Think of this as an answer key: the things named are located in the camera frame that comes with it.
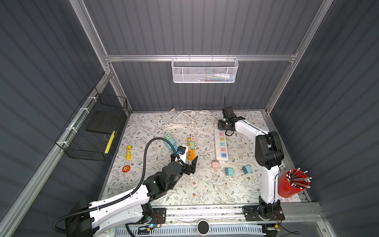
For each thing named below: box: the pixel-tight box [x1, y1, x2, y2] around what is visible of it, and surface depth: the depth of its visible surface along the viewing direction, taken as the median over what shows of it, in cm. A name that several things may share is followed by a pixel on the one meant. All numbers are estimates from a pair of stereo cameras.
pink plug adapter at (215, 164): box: [211, 159, 220, 169], surface depth 93 cm
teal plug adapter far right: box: [241, 164, 253, 175], surface depth 89 cm
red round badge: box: [122, 164, 131, 173], surface depth 91 cm
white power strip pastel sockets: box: [213, 123, 229, 161], surface depth 98 cm
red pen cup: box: [277, 167, 313, 199], surface depth 74 cm
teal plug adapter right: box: [225, 167, 234, 176], surface depth 89 cm
